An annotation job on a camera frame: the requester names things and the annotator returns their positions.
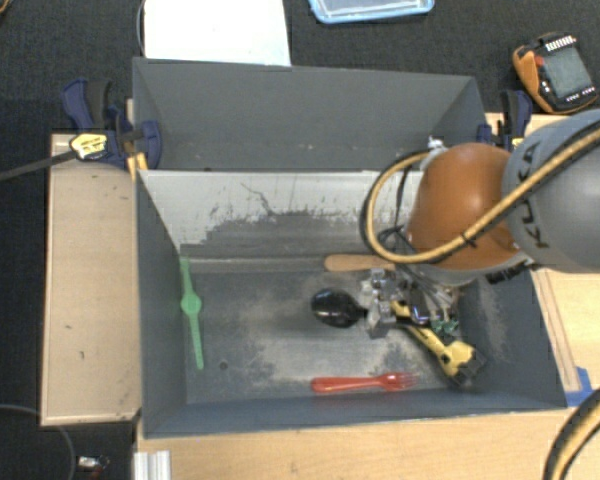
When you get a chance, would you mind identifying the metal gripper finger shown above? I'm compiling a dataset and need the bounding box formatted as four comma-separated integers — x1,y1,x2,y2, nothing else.
365,300,397,340
360,267,399,303

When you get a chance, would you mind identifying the pale wooden spatula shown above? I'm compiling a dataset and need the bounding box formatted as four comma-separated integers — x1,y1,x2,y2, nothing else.
323,252,397,273

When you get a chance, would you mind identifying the black glossy oval object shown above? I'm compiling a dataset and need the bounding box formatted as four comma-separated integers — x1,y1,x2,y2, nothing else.
310,288,369,329

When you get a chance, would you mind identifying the yellow and black utility knife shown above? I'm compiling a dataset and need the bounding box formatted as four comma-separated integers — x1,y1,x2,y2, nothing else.
389,299,487,390

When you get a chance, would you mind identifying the red plastic fork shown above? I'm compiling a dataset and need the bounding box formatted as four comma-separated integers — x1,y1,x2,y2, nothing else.
311,371,420,395

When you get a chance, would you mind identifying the green wristband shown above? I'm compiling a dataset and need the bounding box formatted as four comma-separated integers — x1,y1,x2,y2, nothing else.
178,256,206,371

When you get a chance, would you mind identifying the grey metal bin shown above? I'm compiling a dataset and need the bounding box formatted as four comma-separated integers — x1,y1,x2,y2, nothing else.
131,56,569,439

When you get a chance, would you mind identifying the pale wood board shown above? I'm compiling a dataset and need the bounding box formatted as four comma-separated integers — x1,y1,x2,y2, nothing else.
39,132,144,427

